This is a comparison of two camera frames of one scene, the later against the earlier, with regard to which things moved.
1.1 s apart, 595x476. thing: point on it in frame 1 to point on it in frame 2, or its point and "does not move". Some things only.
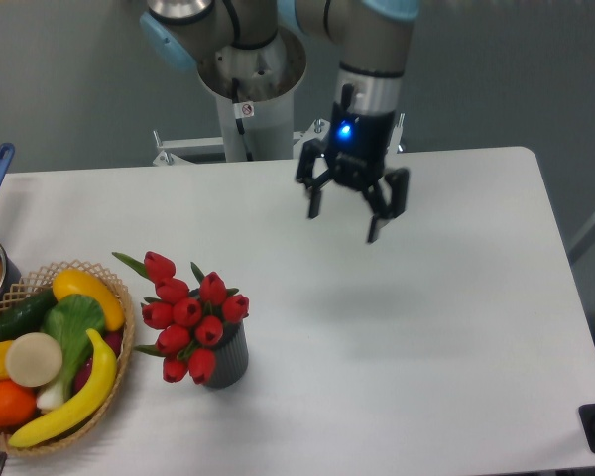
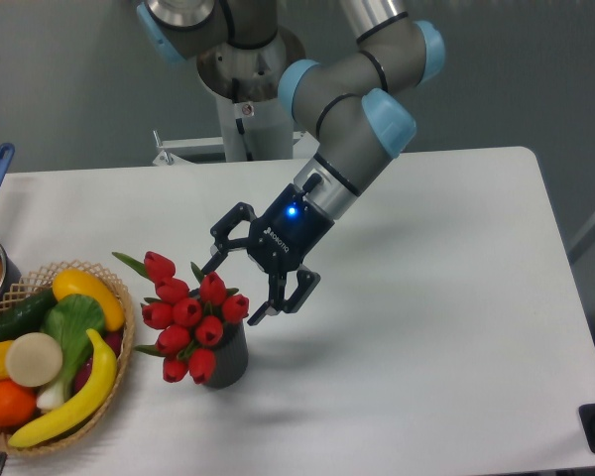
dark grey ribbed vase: x=231 y=356 does not move
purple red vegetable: x=112 y=340 does not move
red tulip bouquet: x=189 y=319 does not move
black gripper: x=356 y=151 to x=286 y=232
